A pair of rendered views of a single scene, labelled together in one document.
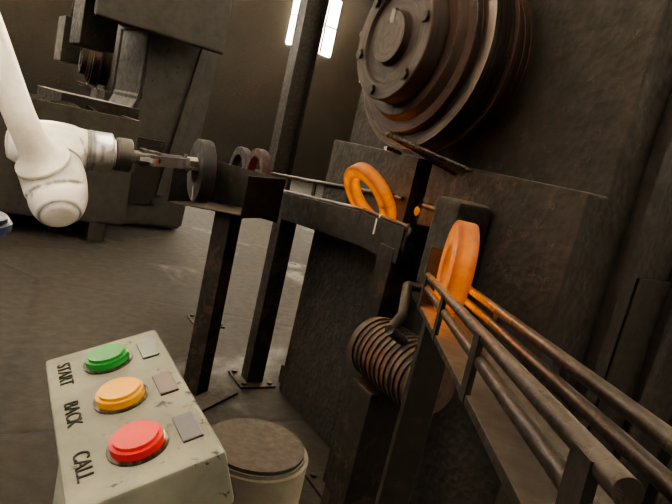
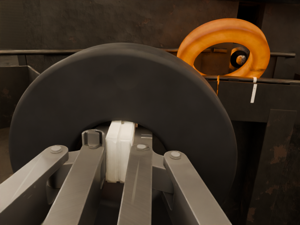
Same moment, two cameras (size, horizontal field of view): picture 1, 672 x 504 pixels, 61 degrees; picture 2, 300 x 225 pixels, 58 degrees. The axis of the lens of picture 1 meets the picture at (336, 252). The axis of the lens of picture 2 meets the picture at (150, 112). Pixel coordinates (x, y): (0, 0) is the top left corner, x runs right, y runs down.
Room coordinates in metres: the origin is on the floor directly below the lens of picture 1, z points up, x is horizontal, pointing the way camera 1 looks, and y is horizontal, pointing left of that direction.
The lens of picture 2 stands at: (1.30, 0.51, 0.81)
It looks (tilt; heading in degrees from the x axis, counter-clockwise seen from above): 18 degrees down; 301
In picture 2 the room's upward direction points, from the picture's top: 4 degrees clockwise
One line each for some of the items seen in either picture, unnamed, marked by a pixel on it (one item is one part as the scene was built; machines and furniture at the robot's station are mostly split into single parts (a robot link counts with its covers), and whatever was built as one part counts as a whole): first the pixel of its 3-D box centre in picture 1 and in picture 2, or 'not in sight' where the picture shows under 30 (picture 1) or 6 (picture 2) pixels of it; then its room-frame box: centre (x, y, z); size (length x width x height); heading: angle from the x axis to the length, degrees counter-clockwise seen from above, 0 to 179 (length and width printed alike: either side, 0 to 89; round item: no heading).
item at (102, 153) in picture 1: (100, 151); not in sight; (1.28, 0.56, 0.72); 0.09 x 0.06 x 0.09; 32
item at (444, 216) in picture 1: (452, 255); not in sight; (1.23, -0.25, 0.68); 0.11 x 0.08 x 0.24; 122
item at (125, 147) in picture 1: (134, 156); not in sight; (1.32, 0.50, 0.73); 0.09 x 0.08 x 0.07; 122
